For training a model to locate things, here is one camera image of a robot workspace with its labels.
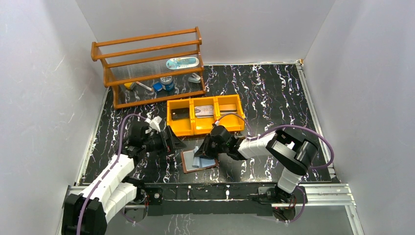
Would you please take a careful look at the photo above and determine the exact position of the brown leather card holder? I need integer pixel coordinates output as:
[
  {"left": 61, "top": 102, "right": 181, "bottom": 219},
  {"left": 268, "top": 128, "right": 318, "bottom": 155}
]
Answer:
[{"left": 181, "top": 146, "right": 219, "bottom": 174}]

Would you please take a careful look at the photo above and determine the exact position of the yellow three-compartment bin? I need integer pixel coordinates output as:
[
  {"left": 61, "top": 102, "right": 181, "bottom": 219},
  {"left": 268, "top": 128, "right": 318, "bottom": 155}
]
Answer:
[{"left": 167, "top": 94, "right": 245, "bottom": 137}]

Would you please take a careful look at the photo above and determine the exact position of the light grey credit card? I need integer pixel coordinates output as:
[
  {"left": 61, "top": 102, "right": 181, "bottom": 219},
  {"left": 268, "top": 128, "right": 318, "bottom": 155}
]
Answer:
[{"left": 194, "top": 105, "right": 214, "bottom": 118}]

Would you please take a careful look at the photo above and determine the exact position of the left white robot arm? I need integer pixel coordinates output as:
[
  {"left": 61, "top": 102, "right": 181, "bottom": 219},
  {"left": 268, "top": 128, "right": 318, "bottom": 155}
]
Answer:
[{"left": 61, "top": 122, "right": 186, "bottom": 235}]

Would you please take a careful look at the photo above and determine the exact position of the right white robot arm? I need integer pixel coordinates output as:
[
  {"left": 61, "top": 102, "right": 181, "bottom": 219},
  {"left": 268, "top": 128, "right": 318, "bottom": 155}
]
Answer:
[{"left": 194, "top": 125, "right": 318, "bottom": 196}]

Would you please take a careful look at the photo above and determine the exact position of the brown striped card in bin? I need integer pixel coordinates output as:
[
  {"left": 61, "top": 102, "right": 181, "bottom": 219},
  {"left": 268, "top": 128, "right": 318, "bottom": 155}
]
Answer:
[{"left": 219, "top": 104, "right": 237, "bottom": 115}]

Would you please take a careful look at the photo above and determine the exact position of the black card in bin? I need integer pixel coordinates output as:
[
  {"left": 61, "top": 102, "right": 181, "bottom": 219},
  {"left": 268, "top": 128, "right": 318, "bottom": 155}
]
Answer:
[{"left": 171, "top": 108, "right": 190, "bottom": 121}]

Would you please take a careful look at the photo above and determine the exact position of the white marker pen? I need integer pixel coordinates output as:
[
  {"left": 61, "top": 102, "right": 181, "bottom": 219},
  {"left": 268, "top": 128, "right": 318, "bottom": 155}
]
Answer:
[{"left": 136, "top": 82, "right": 153, "bottom": 92}]

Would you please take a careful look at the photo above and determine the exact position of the small blue box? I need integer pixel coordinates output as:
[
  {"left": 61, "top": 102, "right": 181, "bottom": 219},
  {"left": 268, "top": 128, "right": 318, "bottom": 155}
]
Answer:
[{"left": 152, "top": 82, "right": 163, "bottom": 92}]

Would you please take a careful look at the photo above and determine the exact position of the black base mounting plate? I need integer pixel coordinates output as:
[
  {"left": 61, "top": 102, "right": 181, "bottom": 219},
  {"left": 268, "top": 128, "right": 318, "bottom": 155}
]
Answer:
[{"left": 142, "top": 181, "right": 297, "bottom": 217}]

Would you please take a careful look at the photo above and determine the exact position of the blue lidded jar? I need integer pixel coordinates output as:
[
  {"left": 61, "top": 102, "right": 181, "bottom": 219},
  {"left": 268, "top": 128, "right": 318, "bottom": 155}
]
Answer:
[{"left": 160, "top": 76, "right": 175, "bottom": 91}]

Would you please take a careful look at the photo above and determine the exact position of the yellow sponge block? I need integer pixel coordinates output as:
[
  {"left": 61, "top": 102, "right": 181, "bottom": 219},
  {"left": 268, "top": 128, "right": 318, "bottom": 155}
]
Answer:
[{"left": 124, "top": 82, "right": 137, "bottom": 90}]

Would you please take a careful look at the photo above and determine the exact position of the wooden shelf rack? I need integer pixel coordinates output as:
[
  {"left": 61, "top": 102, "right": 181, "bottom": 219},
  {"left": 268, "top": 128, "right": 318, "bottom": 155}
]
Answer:
[{"left": 91, "top": 26, "right": 207, "bottom": 109}]

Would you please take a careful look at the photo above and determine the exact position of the oval blue packaged item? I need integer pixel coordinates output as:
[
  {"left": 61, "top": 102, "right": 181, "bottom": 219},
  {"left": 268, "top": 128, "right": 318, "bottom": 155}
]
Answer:
[{"left": 165, "top": 56, "right": 200, "bottom": 70}]

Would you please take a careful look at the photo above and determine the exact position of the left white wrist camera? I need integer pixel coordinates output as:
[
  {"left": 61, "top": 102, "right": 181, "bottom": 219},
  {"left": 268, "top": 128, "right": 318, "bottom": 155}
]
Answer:
[{"left": 145, "top": 116, "right": 162, "bottom": 132}]

